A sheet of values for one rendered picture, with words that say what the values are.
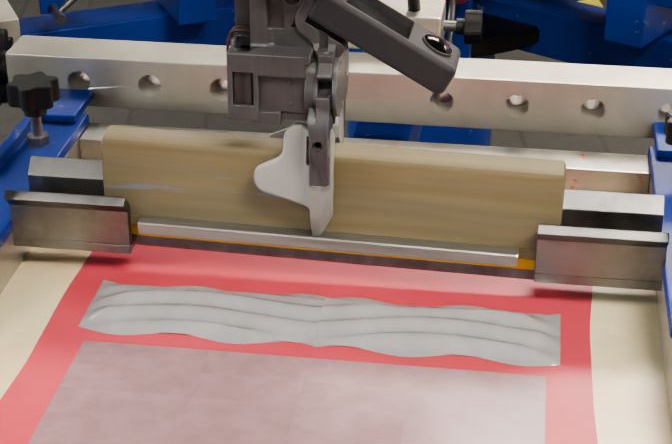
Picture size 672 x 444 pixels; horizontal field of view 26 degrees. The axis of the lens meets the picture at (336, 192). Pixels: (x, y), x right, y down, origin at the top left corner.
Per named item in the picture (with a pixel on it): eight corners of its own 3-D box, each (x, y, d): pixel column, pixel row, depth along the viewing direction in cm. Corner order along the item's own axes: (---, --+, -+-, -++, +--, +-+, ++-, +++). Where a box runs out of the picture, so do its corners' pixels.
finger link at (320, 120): (312, 173, 111) (314, 62, 109) (335, 174, 111) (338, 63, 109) (302, 191, 107) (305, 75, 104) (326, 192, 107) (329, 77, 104)
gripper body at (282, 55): (247, 89, 114) (244, -60, 109) (356, 95, 113) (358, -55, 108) (227, 129, 108) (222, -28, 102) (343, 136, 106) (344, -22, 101)
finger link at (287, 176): (257, 229, 113) (258, 114, 110) (332, 235, 112) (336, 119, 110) (249, 242, 110) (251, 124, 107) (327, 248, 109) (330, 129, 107)
